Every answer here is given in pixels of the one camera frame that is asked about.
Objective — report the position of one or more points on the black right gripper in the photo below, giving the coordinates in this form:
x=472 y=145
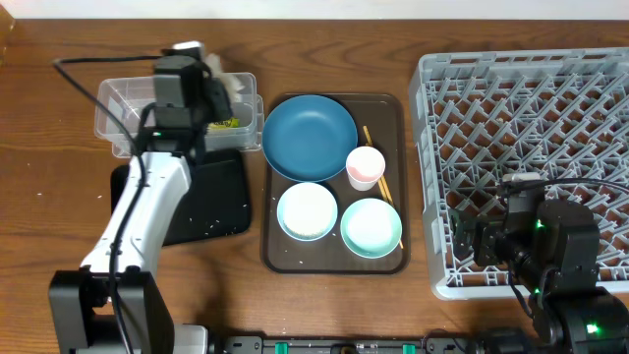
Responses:
x=485 y=246

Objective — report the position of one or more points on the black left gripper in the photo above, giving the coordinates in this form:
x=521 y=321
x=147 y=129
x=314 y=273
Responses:
x=215 y=96

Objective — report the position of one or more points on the white napkin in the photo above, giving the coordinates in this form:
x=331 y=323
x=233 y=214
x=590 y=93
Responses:
x=231 y=83

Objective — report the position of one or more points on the pink plastic cup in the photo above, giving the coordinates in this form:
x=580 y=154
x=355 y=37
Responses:
x=364 y=166

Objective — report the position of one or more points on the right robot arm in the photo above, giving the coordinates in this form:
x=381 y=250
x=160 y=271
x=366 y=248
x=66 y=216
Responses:
x=550 y=247

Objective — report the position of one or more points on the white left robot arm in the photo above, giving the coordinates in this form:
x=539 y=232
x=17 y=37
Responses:
x=111 y=303

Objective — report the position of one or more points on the clear plastic waste bin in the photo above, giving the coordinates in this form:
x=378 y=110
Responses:
x=126 y=97

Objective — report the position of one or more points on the black waste bin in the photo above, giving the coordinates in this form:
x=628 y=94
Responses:
x=216 y=196

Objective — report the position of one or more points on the grey dishwasher rack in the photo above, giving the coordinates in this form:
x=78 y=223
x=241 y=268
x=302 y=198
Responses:
x=561 y=113

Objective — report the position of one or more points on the yellow green wrapper scrap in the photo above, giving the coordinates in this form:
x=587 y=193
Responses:
x=230 y=123

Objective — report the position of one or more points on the mint green bowl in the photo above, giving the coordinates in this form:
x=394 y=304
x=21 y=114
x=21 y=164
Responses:
x=355 y=224

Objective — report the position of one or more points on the wooden chopstick lower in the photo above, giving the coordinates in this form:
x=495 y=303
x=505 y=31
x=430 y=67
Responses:
x=384 y=189

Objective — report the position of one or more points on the wooden chopstick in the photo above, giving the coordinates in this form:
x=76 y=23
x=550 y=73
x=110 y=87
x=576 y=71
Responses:
x=367 y=135
x=384 y=189

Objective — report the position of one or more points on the wooden chopstick upper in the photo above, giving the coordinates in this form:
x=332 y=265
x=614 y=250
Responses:
x=367 y=135

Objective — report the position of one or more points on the dark blue plate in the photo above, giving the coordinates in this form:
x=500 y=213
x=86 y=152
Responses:
x=307 y=138

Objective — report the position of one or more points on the brown serving tray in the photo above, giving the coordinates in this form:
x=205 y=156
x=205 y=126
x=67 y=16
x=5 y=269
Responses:
x=383 y=115

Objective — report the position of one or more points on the light blue bowl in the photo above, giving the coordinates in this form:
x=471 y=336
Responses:
x=306 y=211

